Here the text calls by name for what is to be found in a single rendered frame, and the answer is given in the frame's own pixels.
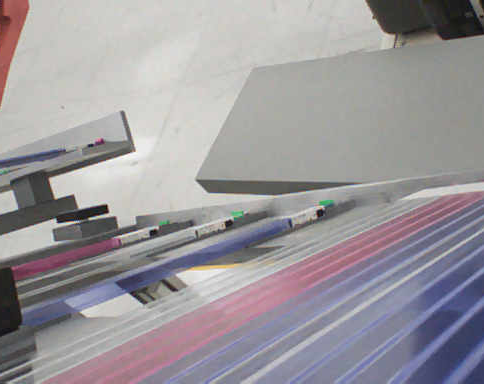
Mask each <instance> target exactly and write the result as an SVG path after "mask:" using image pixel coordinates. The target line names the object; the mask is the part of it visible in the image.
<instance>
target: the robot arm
mask: <svg viewBox="0 0 484 384"><path fill-rule="evenodd" d="M28 12H29V2H28V0H0V107H1V103H2V97H3V94H4V90H5V87H6V80H7V77H8V73H9V70H10V64H11V62H12V60H13V57H14V52H15V50H16V47H17V45H18V44H17V43H18V41H19V38H20V36H21V31H22V28H23V27H24V24H25V19H26V17H27V15H28Z"/></svg>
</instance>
